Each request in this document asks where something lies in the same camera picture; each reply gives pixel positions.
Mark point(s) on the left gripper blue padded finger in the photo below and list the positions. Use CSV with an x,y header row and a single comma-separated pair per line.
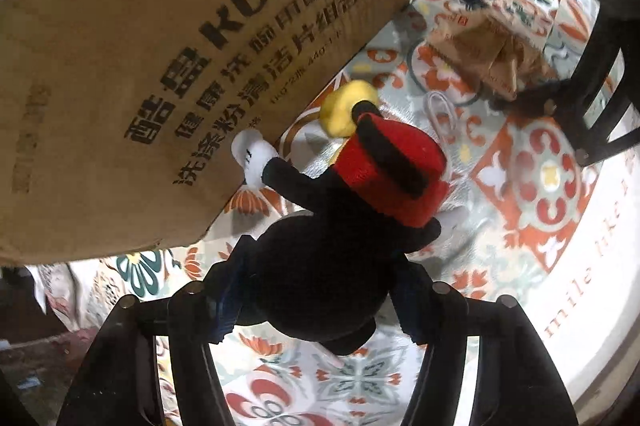
x,y
517,382
118,383

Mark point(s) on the Mickey Mouse plush toy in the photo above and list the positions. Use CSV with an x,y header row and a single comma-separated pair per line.
x,y
322,274

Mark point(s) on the glass vase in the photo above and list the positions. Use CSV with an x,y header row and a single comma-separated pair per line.
x,y
41,372

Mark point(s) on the brown crinkled snack wrapper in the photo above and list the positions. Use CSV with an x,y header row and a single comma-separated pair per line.
x,y
483,50

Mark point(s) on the brown cardboard box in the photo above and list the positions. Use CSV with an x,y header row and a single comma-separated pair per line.
x,y
117,115

